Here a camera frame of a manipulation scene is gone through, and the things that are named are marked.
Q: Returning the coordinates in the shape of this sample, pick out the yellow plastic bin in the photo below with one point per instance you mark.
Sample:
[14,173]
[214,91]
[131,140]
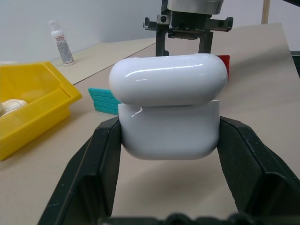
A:
[39,110]

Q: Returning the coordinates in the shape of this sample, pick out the white earbud charging case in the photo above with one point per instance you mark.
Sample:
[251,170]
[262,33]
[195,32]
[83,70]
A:
[168,105]

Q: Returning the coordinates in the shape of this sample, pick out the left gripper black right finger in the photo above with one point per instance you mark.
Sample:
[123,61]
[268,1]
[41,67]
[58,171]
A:
[255,168]

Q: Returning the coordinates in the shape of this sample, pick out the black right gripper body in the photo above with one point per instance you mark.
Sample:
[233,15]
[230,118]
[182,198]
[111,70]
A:
[187,25]

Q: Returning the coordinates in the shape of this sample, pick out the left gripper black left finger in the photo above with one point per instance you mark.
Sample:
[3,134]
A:
[91,168]

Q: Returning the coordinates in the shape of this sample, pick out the white plastic bottle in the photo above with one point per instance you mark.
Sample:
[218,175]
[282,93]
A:
[62,44]

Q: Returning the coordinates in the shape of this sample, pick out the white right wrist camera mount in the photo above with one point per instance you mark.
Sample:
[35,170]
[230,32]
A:
[194,5]

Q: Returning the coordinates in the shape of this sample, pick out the cream white earbud case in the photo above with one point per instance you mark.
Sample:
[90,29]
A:
[14,105]

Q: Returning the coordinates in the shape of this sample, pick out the teal brick-patterned block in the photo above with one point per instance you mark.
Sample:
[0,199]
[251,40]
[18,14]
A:
[102,100]

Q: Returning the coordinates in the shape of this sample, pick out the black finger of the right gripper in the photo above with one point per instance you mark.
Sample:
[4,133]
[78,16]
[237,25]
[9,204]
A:
[206,43]
[161,43]

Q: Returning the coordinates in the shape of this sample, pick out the light wooden post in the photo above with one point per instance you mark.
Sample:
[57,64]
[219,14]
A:
[265,11]

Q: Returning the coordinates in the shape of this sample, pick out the dark object at table edge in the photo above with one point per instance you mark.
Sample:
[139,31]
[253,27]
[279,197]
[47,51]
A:
[295,63]

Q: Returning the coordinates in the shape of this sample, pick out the red block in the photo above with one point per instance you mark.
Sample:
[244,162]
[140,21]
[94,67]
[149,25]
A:
[225,62]

